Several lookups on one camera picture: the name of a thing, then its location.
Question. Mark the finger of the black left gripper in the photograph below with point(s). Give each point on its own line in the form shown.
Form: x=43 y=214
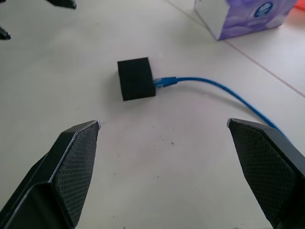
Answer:
x=63 y=3
x=4 y=33

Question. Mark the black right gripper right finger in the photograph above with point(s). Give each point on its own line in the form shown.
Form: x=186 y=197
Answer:
x=269 y=167

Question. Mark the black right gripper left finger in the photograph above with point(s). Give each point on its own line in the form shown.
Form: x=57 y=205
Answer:
x=69 y=171

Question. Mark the black box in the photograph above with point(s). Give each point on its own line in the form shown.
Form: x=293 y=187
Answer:
x=136 y=78

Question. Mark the purple tissue box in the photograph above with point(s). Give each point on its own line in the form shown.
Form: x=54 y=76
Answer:
x=240 y=17

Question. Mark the orange red object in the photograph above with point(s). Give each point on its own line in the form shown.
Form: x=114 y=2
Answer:
x=300 y=6

